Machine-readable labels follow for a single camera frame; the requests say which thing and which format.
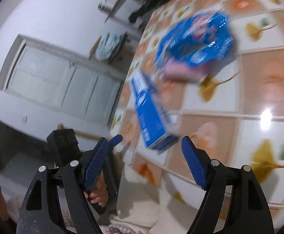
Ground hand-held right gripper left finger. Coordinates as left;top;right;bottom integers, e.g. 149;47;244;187
16;138;108;234

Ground white panel door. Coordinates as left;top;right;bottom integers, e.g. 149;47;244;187
0;34;123;127

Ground person's legs in cream trousers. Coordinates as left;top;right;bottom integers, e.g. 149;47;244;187
116;175;198;234

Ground pink packet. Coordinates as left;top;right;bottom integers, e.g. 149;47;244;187
162;58;211;83

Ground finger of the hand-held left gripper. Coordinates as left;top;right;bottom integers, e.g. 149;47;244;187
107;134;123;149

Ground grey metal desk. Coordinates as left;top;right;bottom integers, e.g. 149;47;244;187
98;0;152;22

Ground wooden chair with cushion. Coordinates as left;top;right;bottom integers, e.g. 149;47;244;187
88;30;130;64

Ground blue patterned cushion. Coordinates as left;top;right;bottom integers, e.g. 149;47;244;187
94;33;123;60

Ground black clothing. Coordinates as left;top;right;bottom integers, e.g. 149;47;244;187
129;0;172;23

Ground person's left hand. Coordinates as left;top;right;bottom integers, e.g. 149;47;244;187
83;171;107;207

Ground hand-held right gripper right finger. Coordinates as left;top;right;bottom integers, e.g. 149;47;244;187
182;136;275;234

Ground blue snack packet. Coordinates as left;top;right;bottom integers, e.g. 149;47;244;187
154;11;235;67

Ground blue white carton box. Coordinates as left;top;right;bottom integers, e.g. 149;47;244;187
130;72;180;150

